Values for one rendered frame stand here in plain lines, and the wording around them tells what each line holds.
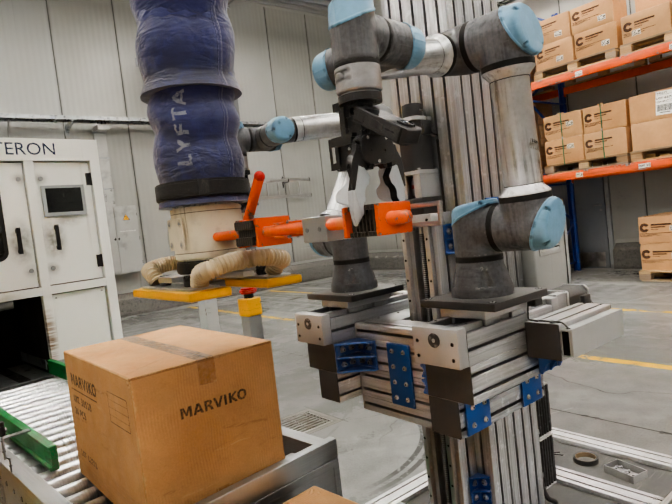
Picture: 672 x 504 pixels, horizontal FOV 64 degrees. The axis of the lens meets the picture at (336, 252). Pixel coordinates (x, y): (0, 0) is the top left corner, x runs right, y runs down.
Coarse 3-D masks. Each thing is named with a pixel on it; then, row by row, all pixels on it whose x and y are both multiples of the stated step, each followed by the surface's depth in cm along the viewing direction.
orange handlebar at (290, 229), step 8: (392, 216) 81; (400, 216) 82; (408, 216) 82; (288, 224) 102; (296, 224) 100; (328, 224) 92; (336, 224) 90; (392, 224) 82; (216, 232) 125; (224, 232) 121; (232, 232) 118; (264, 232) 108; (272, 232) 106; (280, 232) 104; (288, 232) 102; (296, 232) 100; (216, 240) 124; (224, 240) 122
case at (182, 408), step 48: (144, 336) 182; (192, 336) 172; (240, 336) 163; (96, 384) 148; (144, 384) 129; (192, 384) 137; (240, 384) 145; (96, 432) 154; (144, 432) 128; (192, 432) 136; (240, 432) 145; (96, 480) 160; (144, 480) 128; (192, 480) 136; (240, 480) 144
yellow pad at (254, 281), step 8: (256, 272) 134; (264, 272) 133; (232, 280) 136; (240, 280) 133; (248, 280) 130; (256, 280) 127; (264, 280) 124; (272, 280) 124; (280, 280) 126; (288, 280) 127; (296, 280) 129
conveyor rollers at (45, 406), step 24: (48, 384) 301; (24, 408) 260; (48, 408) 252; (48, 432) 219; (72, 432) 216; (24, 456) 196; (72, 456) 191; (288, 456) 169; (48, 480) 172; (72, 480) 173
